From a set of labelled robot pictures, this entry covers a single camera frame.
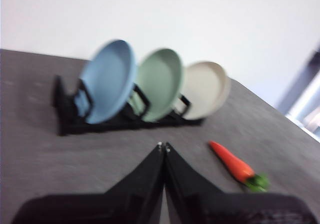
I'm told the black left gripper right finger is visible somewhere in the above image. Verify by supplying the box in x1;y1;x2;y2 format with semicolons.
164;141;317;224

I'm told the orange carrot with green leaves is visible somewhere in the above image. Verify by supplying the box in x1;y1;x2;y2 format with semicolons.
208;141;271;194

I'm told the black plate rack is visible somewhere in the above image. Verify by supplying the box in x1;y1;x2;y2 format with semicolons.
51;74;205;137

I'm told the green plate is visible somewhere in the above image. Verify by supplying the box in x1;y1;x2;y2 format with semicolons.
127;48;185;122

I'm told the blue plate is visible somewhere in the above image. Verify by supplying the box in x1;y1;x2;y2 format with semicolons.
78;39;138;124

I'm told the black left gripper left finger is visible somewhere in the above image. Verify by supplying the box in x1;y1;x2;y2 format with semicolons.
9;141;165;224

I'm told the beige plate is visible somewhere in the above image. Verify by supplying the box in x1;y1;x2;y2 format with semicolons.
173;61;232;121

